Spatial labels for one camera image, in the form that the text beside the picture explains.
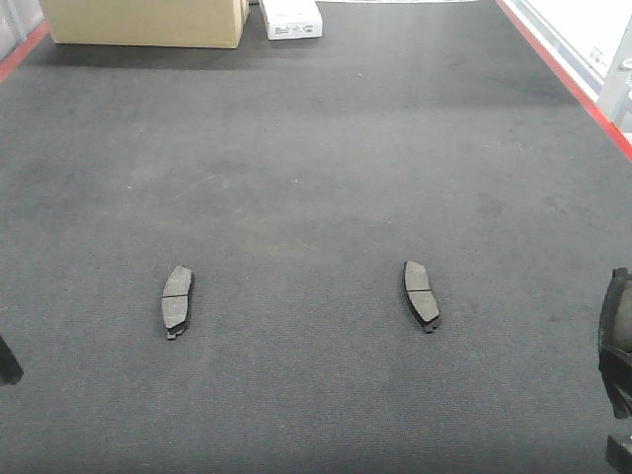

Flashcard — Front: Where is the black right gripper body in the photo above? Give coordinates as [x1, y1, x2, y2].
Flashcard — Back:
[604, 345, 632, 470]

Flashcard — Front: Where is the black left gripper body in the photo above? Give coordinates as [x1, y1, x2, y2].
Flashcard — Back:
[0, 338, 24, 386]

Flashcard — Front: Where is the grey brake pad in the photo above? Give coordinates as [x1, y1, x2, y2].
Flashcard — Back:
[598, 268, 631, 419]
[161, 266, 195, 340]
[403, 261, 440, 334]

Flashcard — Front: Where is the cardboard box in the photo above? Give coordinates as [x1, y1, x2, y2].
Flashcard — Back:
[40, 0, 250, 49]

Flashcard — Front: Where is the white labelled box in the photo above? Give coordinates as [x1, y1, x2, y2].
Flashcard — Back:
[260, 0, 323, 40]

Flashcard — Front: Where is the grey conveyor side post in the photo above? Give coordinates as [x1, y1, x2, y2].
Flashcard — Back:
[596, 41, 631, 133]

